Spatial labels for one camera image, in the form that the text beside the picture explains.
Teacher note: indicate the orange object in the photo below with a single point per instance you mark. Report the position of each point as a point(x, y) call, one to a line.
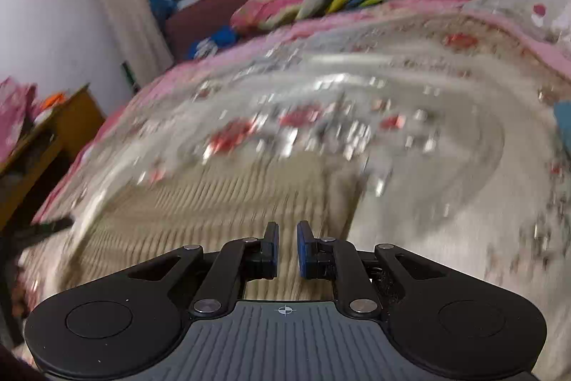
point(54, 99)

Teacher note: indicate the blue hanging cloth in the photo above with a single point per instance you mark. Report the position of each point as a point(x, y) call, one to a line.
point(160, 6)

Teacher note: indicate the pink floral cloth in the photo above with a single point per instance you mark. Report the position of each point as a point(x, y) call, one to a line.
point(13, 113)

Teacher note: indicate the wooden desk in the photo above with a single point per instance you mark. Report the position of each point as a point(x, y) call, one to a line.
point(76, 117)

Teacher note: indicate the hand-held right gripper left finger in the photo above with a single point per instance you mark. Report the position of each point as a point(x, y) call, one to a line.
point(270, 251)

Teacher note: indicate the bed with floral sheet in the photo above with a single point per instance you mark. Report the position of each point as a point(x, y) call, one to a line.
point(401, 64)

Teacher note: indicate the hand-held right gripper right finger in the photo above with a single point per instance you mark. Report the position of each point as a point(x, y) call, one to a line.
point(305, 251)

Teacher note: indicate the beige striped knit garment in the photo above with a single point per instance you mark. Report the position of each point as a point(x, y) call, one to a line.
point(200, 202)

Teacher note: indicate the blue and white cloth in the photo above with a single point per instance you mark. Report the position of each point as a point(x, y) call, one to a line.
point(218, 37)

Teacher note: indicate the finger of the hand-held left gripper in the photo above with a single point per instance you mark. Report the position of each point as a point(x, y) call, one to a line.
point(40, 229)

